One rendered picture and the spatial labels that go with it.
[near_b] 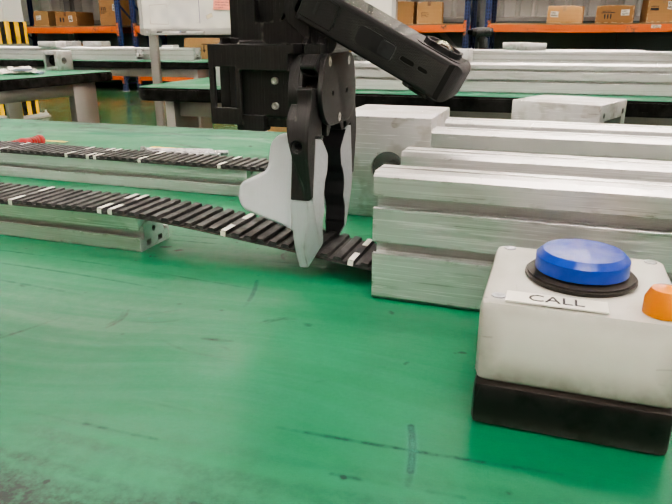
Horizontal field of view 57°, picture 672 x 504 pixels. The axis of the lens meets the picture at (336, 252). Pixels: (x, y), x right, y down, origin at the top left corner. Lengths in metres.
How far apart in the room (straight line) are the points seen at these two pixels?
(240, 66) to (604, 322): 0.28
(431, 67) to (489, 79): 1.63
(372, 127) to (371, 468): 0.38
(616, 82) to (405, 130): 1.50
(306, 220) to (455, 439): 0.19
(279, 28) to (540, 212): 0.21
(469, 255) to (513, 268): 0.10
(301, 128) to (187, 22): 3.41
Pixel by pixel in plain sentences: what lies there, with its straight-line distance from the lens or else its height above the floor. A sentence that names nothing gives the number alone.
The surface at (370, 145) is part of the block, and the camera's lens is 0.58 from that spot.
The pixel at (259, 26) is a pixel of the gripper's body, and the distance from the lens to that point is 0.44.
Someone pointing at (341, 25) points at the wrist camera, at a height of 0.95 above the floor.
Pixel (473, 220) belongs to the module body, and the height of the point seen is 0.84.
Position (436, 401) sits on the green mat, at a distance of 0.31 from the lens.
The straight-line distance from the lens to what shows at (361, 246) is 0.46.
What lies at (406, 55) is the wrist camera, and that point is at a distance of 0.40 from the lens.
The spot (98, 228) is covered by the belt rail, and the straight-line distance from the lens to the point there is 0.55.
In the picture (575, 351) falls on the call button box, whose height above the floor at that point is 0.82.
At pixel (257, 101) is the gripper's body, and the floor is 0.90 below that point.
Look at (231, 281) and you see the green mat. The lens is 0.45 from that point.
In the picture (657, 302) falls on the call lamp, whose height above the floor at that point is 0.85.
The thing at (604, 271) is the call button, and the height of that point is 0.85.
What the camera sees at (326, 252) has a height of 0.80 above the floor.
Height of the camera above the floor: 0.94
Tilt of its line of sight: 19 degrees down
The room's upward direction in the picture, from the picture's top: straight up
